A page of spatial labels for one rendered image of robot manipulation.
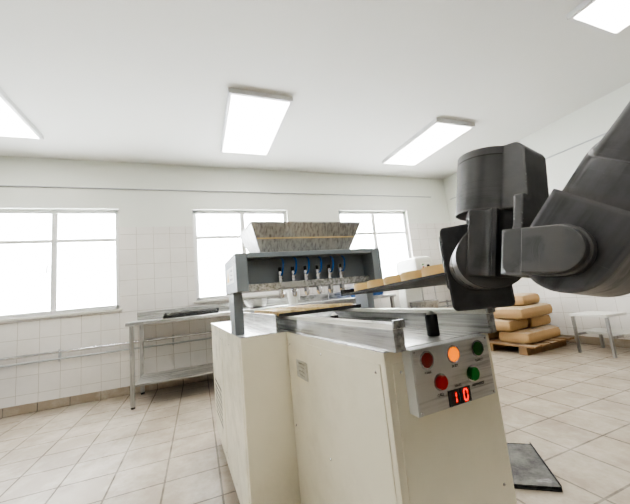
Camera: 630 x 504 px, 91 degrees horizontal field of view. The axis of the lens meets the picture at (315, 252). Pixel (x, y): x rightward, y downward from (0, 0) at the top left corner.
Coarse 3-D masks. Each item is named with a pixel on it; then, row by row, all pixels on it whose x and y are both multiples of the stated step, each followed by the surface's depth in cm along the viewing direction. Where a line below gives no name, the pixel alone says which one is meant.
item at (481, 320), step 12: (324, 312) 164; (336, 312) 152; (348, 312) 141; (360, 312) 132; (372, 312) 123; (384, 312) 116; (396, 312) 110; (408, 312) 104; (420, 312) 99; (444, 312) 90; (456, 312) 86; (468, 312) 82; (480, 312) 79; (492, 312) 78; (408, 324) 104; (420, 324) 99; (444, 324) 90; (456, 324) 86; (468, 324) 82; (480, 324) 79; (492, 324) 78
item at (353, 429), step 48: (288, 336) 127; (432, 336) 81; (336, 384) 88; (384, 384) 68; (336, 432) 90; (384, 432) 68; (432, 432) 69; (480, 432) 74; (336, 480) 91; (384, 480) 69; (432, 480) 67; (480, 480) 72
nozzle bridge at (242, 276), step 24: (240, 264) 127; (264, 264) 140; (288, 264) 144; (312, 264) 149; (336, 264) 154; (360, 264) 160; (240, 288) 125; (264, 288) 133; (288, 288) 145; (240, 312) 134
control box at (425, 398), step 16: (464, 336) 77; (480, 336) 76; (416, 352) 67; (432, 352) 69; (448, 352) 70; (464, 352) 73; (416, 368) 67; (432, 368) 68; (448, 368) 70; (464, 368) 72; (480, 368) 74; (416, 384) 66; (432, 384) 68; (448, 384) 69; (464, 384) 71; (480, 384) 73; (416, 400) 66; (432, 400) 67; (448, 400) 68; (464, 400) 70; (416, 416) 66
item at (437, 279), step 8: (408, 280) 54; (416, 280) 53; (424, 280) 54; (432, 280) 57; (440, 280) 61; (368, 288) 66; (376, 288) 63; (384, 288) 65; (392, 288) 70; (400, 288) 75; (408, 288) 82
